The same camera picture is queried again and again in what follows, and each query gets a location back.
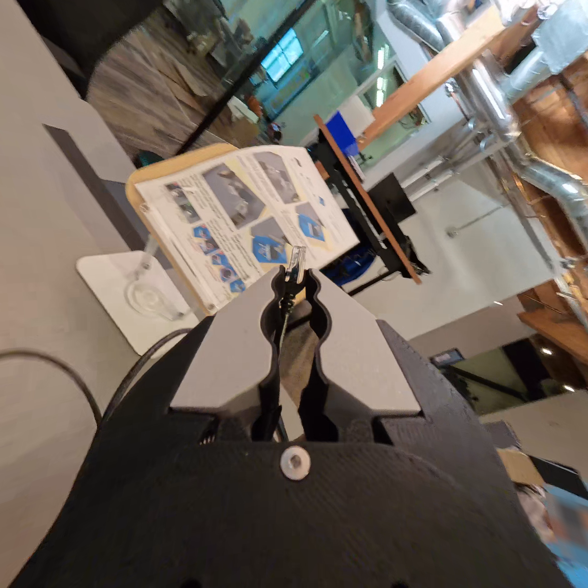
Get black ethernet cable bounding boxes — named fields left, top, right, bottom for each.
left=0, top=246, right=307, bottom=442

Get printed instruction board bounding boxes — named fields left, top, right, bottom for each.
left=125, top=142, right=361, bottom=315

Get blue board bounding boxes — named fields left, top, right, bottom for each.
left=324, top=110, right=360, bottom=157

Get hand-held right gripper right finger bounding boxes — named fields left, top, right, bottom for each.
left=298, top=269, right=423, bottom=442

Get black frame wooden table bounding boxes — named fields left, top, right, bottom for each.
left=314, top=115, right=430, bottom=285

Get white board stand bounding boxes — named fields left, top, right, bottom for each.
left=76, top=234, right=203, bottom=356

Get silver ventilation ducts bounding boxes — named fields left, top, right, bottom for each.
left=386, top=0, right=588, bottom=322

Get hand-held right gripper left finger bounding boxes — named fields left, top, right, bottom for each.
left=168, top=266, right=286, bottom=442

